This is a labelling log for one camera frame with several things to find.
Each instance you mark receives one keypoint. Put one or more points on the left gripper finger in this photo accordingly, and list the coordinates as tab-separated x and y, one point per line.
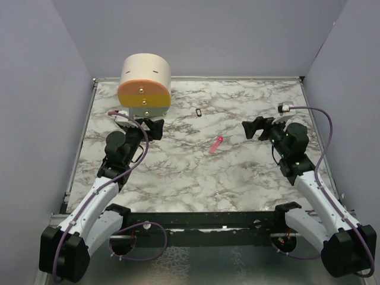
155	129
142	125

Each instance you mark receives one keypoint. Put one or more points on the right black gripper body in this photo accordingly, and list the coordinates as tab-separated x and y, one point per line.
276	132

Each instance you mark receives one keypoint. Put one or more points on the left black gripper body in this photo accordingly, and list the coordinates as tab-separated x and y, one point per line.
133	135

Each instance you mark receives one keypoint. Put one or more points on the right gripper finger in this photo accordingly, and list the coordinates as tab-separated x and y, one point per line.
250	128
265	126

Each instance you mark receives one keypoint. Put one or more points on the pink keyring tag with ring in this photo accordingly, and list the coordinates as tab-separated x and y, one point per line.
216	144

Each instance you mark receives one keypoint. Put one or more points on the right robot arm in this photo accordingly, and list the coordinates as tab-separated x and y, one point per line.
344	244

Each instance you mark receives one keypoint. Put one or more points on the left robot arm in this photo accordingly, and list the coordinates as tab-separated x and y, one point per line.
66	249

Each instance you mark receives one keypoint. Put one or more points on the round pastel drawer cabinet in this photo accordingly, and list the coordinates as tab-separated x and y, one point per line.
145	85

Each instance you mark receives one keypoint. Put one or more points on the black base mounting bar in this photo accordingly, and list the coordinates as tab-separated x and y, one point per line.
200	229

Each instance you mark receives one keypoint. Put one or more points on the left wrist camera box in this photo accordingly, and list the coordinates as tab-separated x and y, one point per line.
122	117

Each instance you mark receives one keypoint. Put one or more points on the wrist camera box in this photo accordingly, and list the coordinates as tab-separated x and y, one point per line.
284	113
122	117

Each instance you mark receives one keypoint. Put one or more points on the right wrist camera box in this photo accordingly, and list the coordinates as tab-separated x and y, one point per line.
284	113

